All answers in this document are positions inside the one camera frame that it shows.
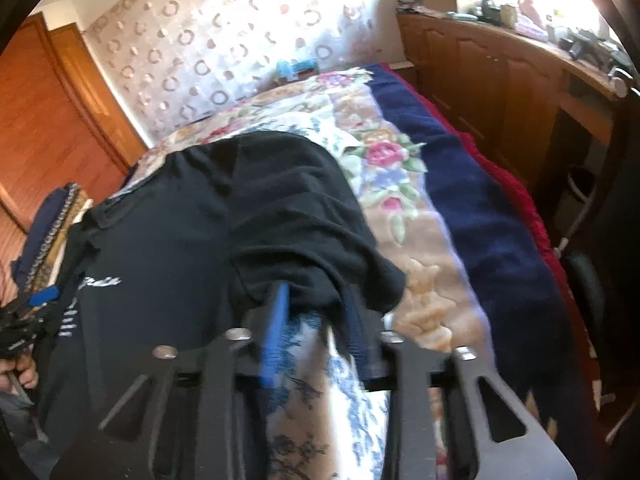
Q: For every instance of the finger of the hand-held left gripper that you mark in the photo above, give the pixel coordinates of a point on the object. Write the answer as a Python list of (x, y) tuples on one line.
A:
[(44, 298)]

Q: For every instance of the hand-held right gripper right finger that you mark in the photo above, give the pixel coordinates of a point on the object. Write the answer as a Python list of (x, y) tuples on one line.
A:
[(362, 345)]

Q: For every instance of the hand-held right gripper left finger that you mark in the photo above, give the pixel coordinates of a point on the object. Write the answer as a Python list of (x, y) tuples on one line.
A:
[(276, 330)]

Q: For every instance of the black t-shirt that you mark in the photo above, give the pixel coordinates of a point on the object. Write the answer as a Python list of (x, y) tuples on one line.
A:
[(175, 240)]

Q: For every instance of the stack of folded clothes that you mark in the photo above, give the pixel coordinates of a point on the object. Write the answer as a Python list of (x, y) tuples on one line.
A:
[(70, 215)]

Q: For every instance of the person's left hand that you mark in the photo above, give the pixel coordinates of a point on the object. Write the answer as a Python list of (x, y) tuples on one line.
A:
[(25, 375)]

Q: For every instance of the navy folded blanket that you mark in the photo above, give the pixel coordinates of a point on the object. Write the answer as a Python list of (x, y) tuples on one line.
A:
[(40, 230)]

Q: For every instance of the navy blue blanket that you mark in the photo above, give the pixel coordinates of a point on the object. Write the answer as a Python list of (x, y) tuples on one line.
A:
[(475, 200)]

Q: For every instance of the wooden wardrobe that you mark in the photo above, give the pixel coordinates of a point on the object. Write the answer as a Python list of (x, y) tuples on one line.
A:
[(50, 110)]

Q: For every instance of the rose print beige blanket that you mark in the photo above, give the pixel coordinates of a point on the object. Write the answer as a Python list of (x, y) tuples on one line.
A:
[(390, 155)]

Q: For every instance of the black chair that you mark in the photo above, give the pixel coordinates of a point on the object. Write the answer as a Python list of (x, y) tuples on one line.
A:
[(590, 285)]

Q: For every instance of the blue plastic box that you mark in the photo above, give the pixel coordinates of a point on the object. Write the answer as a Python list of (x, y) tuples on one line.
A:
[(296, 69)]

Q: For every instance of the wooden cabinet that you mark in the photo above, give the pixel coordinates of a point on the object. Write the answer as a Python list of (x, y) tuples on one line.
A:
[(475, 70)]

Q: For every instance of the circle pattern sheer curtain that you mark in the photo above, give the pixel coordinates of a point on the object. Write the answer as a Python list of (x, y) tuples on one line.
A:
[(200, 35)]

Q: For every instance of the cardboard box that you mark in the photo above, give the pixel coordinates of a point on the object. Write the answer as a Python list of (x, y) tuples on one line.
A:
[(440, 0)]

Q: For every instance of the pink bag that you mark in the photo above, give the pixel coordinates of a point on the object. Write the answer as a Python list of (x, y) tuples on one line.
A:
[(530, 15)]

